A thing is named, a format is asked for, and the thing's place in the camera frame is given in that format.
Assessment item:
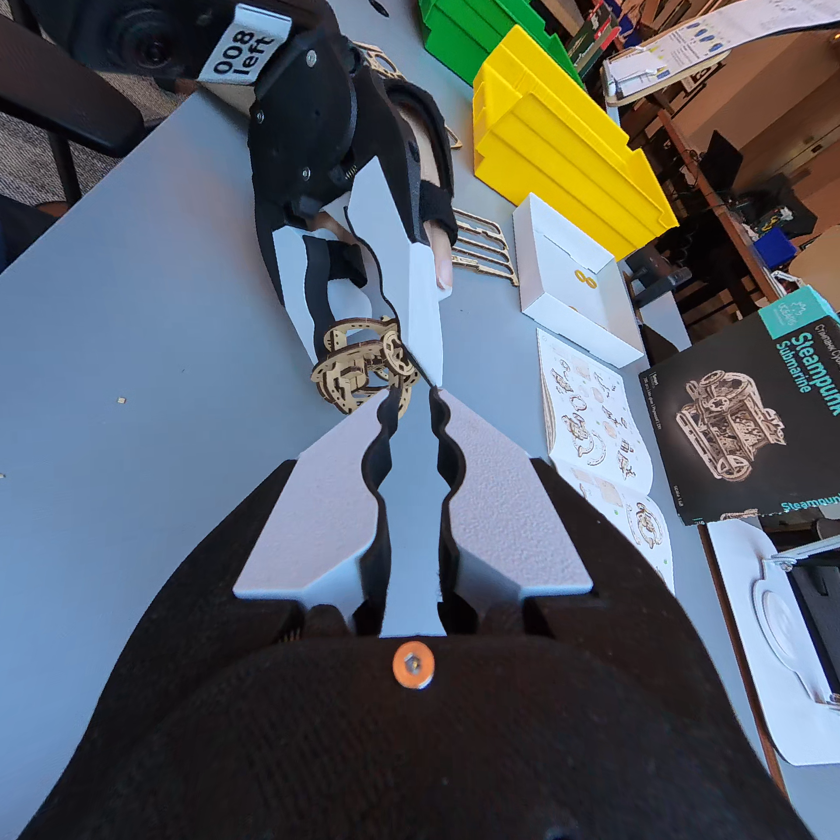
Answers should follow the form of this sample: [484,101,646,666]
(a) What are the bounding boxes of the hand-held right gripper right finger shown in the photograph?
[428,387,595,636]

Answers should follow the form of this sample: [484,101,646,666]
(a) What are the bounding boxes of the stack of green plastic bins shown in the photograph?
[419,0,585,86]

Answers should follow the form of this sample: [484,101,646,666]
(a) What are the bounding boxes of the wooden ring model assembly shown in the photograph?
[310,316,421,416]

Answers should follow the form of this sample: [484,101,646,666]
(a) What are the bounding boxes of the white instruction booklet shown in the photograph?
[537,328,677,595]

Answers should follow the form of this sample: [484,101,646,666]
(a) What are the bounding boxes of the wooden part sheet frame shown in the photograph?
[354,41,464,151]

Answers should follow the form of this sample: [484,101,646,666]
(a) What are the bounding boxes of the white cardboard box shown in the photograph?
[512,192,645,368]

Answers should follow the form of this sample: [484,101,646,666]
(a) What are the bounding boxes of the white document stand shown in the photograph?
[705,515,840,767]

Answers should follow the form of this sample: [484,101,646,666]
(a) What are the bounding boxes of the person's left hand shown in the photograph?
[397,105,455,291]

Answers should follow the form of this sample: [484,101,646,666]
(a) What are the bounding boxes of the papers on clipboard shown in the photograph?
[602,0,840,107]

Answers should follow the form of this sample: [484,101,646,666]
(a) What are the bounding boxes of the black office chair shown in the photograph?
[0,13,147,204]

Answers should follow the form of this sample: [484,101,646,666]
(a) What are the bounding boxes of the black model kit box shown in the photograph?
[640,285,840,526]

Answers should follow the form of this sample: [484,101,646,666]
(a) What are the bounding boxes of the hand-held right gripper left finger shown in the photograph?
[233,386,408,636]

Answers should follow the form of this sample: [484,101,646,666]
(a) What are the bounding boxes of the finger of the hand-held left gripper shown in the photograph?
[271,226,382,368]
[343,156,446,388]

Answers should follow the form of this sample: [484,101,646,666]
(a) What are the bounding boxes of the stack of yellow plastic bins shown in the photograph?
[472,25,680,260]

